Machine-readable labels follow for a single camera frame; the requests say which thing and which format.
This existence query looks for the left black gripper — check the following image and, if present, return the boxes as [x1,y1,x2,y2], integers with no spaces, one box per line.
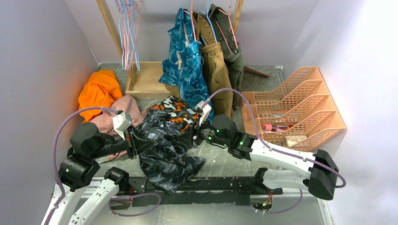
[90,121,159,158]

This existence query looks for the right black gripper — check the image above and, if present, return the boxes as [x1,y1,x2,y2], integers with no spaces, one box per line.
[176,115,230,149]

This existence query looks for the dark leaf print shorts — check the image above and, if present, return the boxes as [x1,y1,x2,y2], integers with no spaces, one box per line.
[138,110,206,195]

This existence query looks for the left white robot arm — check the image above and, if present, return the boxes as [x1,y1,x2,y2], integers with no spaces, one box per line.
[42,122,158,225]

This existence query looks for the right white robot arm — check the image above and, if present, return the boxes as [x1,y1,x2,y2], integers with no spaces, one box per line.
[176,115,339,201]

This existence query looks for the orange camouflage shorts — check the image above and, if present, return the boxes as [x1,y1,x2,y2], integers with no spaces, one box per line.
[152,96,200,134]

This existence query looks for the brown hanging shorts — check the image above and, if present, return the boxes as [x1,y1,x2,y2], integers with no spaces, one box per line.
[193,14,233,118]

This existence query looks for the blue leaf print shorts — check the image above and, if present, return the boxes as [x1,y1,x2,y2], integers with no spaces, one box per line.
[159,8,210,108]

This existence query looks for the dark green hanging shorts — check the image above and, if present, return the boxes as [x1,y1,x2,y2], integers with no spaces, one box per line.
[208,4,244,91]

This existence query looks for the wooden clothes rack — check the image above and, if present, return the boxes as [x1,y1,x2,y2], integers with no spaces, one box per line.
[95,0,245,99]

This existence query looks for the orange garment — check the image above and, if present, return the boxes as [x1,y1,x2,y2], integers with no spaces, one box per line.
[78,69,123,109]

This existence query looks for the pink item in organizer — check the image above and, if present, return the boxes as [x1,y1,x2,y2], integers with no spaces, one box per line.
[262,123,293,132]

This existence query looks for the peach plastic file organizer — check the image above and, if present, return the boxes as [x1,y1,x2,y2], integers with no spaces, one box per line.
[240,67,346,152]

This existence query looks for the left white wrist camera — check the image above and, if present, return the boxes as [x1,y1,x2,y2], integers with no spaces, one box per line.
[112,112,132,141]

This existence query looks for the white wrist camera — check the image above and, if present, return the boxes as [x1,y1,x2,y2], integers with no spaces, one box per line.
[112,112,132,141]
[195,101,212,126]

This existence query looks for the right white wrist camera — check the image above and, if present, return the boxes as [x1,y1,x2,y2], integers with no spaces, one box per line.
[195,101,212,126]

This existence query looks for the pink drawstring shorts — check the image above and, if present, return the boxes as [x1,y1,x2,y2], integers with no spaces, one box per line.
[90,94,150,161]

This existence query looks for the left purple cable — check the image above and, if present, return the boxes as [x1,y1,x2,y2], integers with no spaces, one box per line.
[43,106,119,225]

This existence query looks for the empty wire hangers bunch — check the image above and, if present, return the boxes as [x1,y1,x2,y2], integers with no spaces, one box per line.
[115,0,142,71]

